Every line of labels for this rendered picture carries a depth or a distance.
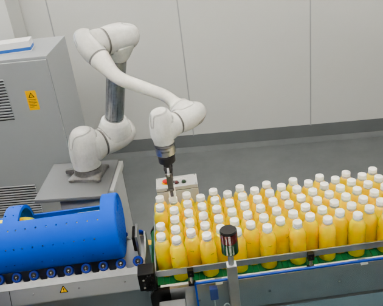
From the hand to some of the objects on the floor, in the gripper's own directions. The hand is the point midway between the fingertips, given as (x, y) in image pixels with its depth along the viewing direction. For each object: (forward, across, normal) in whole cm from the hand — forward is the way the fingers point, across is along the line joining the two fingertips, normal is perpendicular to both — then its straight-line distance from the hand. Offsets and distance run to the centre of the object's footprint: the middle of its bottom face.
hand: (172, 192), depth 233 cm
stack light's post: (+114, +48, +20) cm, 125 cm away
